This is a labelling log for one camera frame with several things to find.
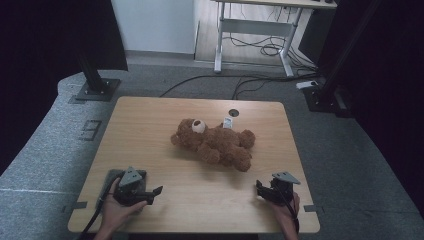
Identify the person's left hand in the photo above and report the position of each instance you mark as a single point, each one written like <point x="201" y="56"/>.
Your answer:
<point x="115" y="213"/>

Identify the left black stand base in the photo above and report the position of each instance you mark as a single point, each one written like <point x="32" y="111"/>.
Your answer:
<point x="95" y="85"/>

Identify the black curtain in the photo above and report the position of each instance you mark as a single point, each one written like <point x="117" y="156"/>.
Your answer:
<point x="40" y="66"/>
<point x="390" y="83"/>

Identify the person's right hand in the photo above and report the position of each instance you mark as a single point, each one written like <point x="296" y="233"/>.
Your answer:
<point x="288" y="215"/>

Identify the black computer case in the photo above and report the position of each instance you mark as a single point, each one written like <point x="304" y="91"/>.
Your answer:
<point x="311" y="36"/>

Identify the white power strip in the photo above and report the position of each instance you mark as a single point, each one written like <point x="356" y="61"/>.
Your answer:
<point x="306" y="84"/>

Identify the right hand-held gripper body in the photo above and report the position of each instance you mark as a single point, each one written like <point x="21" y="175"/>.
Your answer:
<point x="283" y="191"/>

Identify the grey tape strip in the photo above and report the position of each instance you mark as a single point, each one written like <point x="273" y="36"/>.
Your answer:
<point x="313" y="208"/>
<point x="76" y="206"/>

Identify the white desk frame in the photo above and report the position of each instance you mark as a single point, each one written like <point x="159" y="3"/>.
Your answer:
<point x="256" y="27"/>

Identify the dark floor socket plate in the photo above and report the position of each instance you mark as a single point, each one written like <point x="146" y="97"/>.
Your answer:
<point x="90" y="130"/>

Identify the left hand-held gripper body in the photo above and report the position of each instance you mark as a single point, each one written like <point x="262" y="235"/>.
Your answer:
<point x="131" y="180"/>

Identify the brown teddy bear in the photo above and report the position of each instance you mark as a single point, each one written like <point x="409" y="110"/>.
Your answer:
<point x="220" y="143"/>

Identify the black metal stand with base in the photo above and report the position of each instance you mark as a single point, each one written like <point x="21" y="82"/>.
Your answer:
<point x="325" y="95"/>

